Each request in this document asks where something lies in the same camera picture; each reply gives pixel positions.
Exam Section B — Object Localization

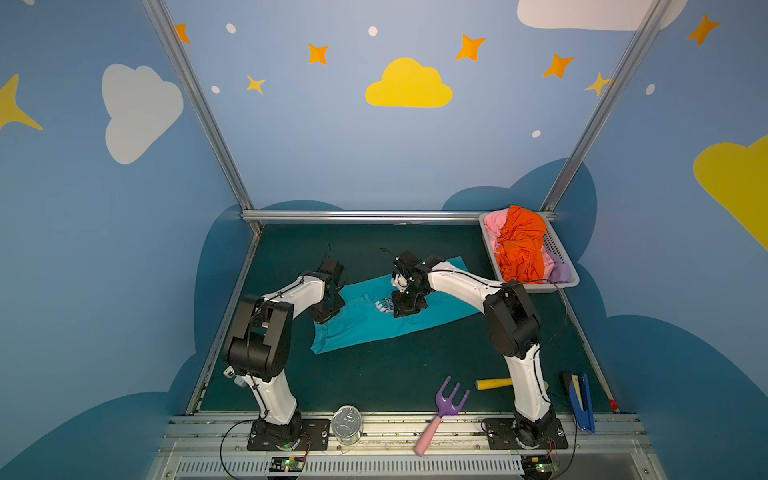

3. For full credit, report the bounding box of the teal printed t shirt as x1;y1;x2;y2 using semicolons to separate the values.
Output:
311;275;479;355

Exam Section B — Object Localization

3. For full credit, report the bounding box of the white plastic laundry basket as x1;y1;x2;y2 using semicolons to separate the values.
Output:
479;212;579;293

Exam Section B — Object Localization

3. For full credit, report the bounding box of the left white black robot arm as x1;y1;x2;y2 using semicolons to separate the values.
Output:
222;259;345;450

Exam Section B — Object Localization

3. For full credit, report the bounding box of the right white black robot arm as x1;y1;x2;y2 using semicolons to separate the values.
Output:
392;251;568;449

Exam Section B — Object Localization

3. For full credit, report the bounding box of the green yellow toy trowel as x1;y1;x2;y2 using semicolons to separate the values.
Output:
475;378;514;391

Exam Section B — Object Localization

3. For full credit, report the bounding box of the purple pink toy rake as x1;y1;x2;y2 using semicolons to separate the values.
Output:
414;375;470;457

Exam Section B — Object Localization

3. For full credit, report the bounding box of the pink t shirt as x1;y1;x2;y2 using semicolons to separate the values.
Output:
483;207;553;283

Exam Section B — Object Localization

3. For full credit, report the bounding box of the orange t shirt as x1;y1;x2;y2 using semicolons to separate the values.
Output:
495;206;547;282

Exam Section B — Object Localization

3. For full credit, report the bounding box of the silver tin can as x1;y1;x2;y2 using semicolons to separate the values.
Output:
331;405;363;446

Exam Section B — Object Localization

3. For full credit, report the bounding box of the grey white stapler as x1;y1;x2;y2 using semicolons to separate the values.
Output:
223;366;249;388

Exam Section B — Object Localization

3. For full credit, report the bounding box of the lilac t shirt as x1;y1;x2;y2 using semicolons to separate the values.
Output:
548;255;573;283

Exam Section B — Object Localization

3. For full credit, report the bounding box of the blue stapler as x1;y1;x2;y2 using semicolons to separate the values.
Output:
560;372;596;433

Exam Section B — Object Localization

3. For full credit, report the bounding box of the left green circuit board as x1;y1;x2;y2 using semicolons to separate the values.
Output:
268;456;306;474

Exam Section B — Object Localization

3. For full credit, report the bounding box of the green circuit board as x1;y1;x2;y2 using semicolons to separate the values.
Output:
521;456;557;480
268;456;306;474

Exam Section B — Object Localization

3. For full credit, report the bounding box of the right green circuit board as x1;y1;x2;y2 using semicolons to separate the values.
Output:
521;456;557;480

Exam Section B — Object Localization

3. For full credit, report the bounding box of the red tipped white pen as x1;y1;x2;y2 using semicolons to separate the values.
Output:
559;291;620;414

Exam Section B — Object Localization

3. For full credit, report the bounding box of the horizontal aluminium frame bar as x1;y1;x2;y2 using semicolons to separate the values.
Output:
241;209;556;226

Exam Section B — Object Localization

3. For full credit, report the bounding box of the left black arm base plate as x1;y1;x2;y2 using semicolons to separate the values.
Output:
246;419;330;452

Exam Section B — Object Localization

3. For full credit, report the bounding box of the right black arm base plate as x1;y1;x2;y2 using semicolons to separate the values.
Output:
481;418;569;450

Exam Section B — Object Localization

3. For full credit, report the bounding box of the front aluminium rail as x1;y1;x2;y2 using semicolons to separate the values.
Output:
147;412;666;479

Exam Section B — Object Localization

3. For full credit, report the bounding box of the left aluminium frame post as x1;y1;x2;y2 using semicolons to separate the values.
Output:
142;0;253;214

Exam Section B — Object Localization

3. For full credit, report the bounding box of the aluminium frame post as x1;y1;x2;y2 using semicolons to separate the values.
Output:
142;0;253;214
540;0;672;219

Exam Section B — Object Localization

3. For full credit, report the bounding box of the right aluminium frame post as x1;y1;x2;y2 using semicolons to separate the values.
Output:
540;0;672;219

